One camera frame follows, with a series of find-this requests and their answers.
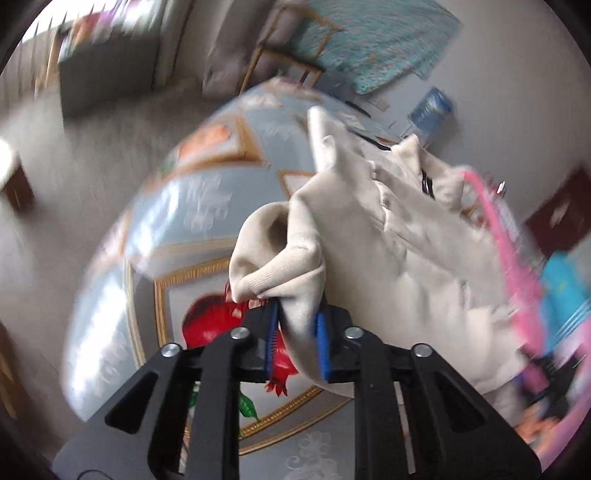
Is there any beige zip-up jacket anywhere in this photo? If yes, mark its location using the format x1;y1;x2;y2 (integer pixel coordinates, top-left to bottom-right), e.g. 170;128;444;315
229;107;525;406

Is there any dark red door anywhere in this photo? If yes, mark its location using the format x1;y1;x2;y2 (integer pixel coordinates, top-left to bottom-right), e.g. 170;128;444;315
525;166;591;258

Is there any small brown cardboard box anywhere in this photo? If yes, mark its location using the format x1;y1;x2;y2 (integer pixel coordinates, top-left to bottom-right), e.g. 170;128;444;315
0;138;34;212

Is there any pink floral blanket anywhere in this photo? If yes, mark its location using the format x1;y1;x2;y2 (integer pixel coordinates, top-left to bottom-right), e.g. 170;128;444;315
464;169;590;469

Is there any blue folded blanket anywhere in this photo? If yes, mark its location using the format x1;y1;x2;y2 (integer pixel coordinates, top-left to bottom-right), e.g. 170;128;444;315
540;252;590;353

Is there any white plastic bag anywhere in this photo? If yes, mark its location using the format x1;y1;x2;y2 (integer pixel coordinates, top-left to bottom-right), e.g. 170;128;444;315
201;40;252;99

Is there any dark grey low cabinet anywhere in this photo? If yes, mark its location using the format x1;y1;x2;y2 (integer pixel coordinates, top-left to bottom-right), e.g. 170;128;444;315
58;34;159;121

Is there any fruit-patterned blue bedsheet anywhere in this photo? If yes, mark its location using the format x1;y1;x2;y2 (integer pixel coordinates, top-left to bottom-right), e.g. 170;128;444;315
53;79;396;479

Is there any teal floral wall cloth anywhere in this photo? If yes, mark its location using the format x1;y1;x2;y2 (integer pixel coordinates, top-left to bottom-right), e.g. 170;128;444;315
308;0;462;95

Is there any wooden chair black seat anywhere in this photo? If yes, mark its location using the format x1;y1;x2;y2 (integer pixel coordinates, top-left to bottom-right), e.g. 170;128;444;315
238;2;343;95

